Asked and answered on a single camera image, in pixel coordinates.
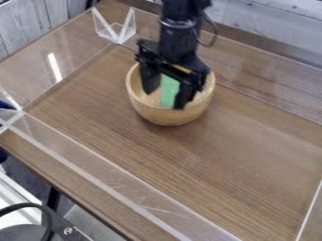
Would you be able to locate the brown wooden bowl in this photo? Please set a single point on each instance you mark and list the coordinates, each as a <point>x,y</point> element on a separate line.
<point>161,115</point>

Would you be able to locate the green rectangular block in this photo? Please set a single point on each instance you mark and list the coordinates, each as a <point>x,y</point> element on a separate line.
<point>169,87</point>

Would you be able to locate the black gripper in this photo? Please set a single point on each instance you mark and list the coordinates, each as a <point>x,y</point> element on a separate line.
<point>172,55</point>

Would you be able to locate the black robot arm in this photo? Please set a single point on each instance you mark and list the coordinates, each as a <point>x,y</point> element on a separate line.
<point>180,10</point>

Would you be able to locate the clear acrylic tray wall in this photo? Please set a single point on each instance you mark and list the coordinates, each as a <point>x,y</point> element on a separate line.
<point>128,204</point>

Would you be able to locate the clear acrylic corner bracket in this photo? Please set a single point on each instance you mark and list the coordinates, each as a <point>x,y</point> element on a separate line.
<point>114,32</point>

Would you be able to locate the black table leg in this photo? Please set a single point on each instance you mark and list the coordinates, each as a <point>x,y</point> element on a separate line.
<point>53,199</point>

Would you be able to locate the metal base plate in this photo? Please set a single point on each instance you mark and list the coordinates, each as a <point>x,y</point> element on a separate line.
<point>94,230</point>

